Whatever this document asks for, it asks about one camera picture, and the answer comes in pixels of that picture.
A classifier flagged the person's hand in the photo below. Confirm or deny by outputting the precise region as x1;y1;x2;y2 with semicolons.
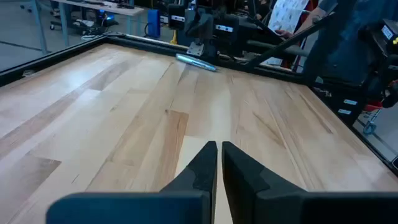
274;28;295;40

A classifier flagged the person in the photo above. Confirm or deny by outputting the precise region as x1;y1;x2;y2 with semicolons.
292;0;389;85

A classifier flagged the caster wheel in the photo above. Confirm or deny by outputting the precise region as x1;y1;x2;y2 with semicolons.
362;108;379;136

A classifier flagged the white patterned sheet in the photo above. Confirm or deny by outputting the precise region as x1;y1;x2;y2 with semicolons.
267;0;310;34

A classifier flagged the grey work table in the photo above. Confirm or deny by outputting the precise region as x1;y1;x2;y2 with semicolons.
29;0;146;56

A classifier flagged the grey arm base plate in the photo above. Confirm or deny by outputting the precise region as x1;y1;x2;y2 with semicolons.
186;41;205;57

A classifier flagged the silver utility knife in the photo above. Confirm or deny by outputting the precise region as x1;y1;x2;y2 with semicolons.
175;52;218;73

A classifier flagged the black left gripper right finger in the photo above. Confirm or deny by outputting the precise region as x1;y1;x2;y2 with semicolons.
221;141;398;224

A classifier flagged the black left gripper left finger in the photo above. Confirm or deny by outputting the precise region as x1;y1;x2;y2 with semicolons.
45;140;219;224

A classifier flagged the blue upright box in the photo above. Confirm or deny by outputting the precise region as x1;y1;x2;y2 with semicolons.
146;8;162;39

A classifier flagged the black aluminium table frame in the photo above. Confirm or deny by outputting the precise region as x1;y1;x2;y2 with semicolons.
0;12;398;178

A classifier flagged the black labelled equipment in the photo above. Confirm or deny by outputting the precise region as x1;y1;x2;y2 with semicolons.
357;17;398;110

